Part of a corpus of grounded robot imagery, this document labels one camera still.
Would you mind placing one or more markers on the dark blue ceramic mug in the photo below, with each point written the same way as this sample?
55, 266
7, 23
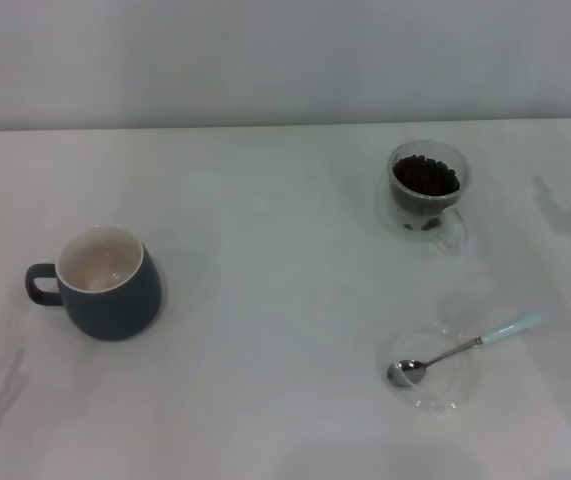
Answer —
115, 315

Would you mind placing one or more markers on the brown coffee beans heap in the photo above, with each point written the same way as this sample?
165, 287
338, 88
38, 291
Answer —
425, 175

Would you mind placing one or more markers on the clear glass saucer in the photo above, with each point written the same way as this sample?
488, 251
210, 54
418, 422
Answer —
440, 395

